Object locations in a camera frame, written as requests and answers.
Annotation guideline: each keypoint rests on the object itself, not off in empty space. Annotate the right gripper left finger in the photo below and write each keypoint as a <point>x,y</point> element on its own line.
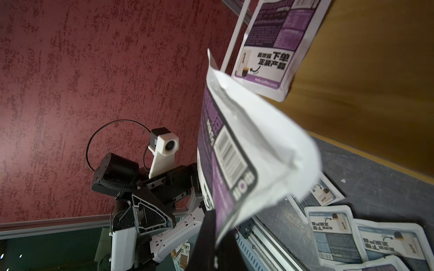
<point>203,256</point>

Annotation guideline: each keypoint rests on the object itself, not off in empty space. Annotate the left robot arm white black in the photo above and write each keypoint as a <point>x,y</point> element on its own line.
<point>120,177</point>

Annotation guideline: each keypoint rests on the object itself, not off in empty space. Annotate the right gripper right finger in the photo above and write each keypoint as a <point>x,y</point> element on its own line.
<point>229,257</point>

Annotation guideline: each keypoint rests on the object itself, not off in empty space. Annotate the purple coffee bag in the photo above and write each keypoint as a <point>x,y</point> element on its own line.
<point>250,155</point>
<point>275,43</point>
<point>389,263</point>

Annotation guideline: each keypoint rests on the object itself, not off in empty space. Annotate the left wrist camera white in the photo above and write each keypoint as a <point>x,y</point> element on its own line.
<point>163,145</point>

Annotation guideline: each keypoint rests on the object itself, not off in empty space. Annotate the grey-blue coffee bag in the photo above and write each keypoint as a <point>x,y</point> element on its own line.
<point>323,193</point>
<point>336,237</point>
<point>407,241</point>

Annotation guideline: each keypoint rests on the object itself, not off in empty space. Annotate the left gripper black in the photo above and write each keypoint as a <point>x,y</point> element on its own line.
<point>159,199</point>

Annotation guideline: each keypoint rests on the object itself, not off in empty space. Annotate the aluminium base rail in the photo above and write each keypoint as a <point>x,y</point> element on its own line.
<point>262,250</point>

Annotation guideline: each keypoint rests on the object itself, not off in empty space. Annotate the wooden two-tier shelf white frame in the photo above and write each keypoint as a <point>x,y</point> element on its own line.
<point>367,83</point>

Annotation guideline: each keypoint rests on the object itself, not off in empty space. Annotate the left corner aluminium post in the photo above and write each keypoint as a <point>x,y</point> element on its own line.
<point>236,6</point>

